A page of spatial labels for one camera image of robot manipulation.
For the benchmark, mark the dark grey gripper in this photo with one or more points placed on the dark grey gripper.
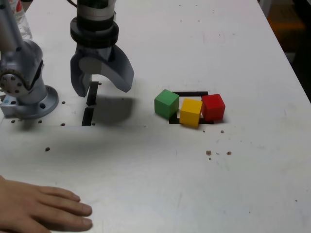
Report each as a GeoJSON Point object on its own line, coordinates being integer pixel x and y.
{"type": "Point", "coordinates": [94, 49]}

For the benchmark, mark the green cube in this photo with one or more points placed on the green cube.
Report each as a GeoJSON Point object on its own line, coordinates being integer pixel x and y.
{"type": "Point", "coordinates": [166, 104]}

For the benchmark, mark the yellow cube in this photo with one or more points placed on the yellow cube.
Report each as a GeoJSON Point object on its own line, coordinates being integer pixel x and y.
{"type": "Point", "coordinates": [191, 112]}

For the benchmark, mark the red cube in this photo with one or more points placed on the red cube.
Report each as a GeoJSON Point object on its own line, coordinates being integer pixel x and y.
{"type": "Point", "coordinates": [213, 106]}

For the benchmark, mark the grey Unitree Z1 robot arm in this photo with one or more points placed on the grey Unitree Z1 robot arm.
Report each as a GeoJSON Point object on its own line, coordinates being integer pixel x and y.
{"type": "Point", "coordinates": [26, 60]}

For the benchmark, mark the black tape square outline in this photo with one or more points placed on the black tape square outline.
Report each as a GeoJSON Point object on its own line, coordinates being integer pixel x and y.
{"type": "Point", "coordinates": [192, 93]}

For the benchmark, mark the person's hand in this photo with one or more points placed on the person's hand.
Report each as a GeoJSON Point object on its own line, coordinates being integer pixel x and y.
{"type": "Point", "coordinates": [31, 208]}

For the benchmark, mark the black tape strip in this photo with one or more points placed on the black tape strip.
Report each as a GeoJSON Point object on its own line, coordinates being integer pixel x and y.
{"type": "Point", "coordinates": [92, 94]}

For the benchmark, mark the clear plastic bottle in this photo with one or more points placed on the clear plastic bottle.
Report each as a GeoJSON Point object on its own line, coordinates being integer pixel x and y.
{"type": "Point", "coordinates": [25, 26]}

